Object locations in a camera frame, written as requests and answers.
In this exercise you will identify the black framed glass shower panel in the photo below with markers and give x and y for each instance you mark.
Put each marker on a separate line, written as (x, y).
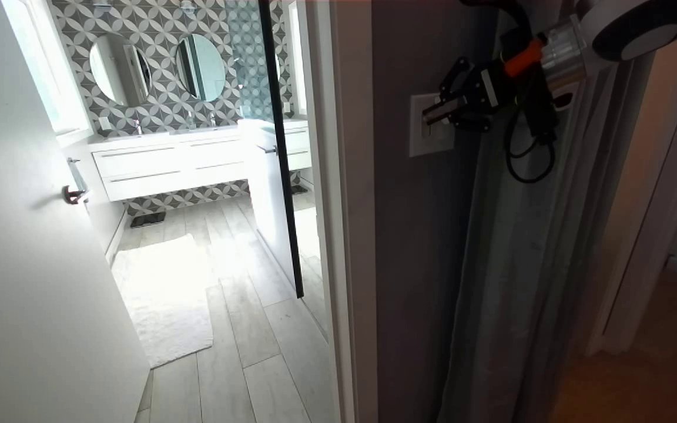
(280, 142)

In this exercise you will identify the round wall mirror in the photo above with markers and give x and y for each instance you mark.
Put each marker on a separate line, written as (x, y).
(202, 70)
(117, 72)

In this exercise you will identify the white wall switch plate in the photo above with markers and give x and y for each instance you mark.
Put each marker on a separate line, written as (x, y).
(424, 144)

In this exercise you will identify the white door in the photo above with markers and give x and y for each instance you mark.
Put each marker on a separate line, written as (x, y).
(25, 273)

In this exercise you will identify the chrome sink faucet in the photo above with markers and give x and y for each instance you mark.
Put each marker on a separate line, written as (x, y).
(212, 118)
(137, 126)

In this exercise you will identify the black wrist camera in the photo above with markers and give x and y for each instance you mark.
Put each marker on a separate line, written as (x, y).
(539, 102)

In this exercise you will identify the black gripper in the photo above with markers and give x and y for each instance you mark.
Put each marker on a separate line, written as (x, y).
(492, 85)

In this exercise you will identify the white bathroom vanity cabinet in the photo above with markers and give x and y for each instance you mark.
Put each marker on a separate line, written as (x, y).
(166, 166)

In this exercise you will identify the white door frame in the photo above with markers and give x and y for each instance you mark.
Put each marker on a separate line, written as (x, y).
(347, 237)

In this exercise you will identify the white bath mat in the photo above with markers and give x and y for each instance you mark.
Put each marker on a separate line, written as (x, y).
(164, 298)

